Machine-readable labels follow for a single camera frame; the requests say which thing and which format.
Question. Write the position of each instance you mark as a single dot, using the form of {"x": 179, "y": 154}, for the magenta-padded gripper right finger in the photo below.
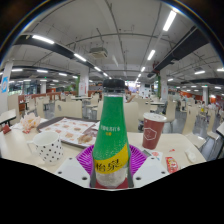
{"x": 150, "y": 170}

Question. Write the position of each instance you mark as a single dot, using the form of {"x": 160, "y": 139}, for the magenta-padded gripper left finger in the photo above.
{"x": 71, "y": 170}

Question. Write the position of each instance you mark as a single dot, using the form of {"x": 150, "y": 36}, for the green drink bottle yellow label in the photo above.
{"x": 111, "y": 133}

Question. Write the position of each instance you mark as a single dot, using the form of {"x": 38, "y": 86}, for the colourful printed leaflet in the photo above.
{"x": 155, "y": 154}

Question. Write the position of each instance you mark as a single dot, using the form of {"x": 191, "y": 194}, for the red sauce packet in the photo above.
{"x": 171, "y": 165}

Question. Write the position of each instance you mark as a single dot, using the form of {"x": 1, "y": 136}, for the white mug with black dots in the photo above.
{"x": 50, "y": 146}

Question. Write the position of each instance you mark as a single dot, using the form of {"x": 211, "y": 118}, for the tall red paper cup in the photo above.
{"x": 154, "y": 131}

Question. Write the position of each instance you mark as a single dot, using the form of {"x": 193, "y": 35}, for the dark tray with paper liner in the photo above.
{"x": 66, "y": 128}

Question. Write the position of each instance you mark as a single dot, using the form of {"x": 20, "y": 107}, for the crumpled white tissue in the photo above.
{"x": 191, "y": 156}

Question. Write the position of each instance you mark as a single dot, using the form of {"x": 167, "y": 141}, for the white napkin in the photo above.
{"x": 96, "y": 126}

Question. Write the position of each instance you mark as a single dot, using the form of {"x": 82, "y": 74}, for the beige dining chairs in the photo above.
{"x": 68, "y": 108}

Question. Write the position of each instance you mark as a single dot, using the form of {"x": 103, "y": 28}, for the small red box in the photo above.
{"x": 6, "y": 129}

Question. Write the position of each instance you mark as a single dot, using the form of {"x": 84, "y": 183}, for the white neighbouring table black legs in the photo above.
{"x": 220, "y": 130}

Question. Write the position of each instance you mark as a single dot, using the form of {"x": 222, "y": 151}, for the white side table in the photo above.
{"x": 7, "y": 116}

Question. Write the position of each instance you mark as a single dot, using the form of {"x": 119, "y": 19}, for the ceiling air conditioner unit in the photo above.
{"x": 98, "y": 52}

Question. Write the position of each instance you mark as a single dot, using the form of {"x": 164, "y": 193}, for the ceiling strip lights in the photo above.
{"x": 169, "y": 20}

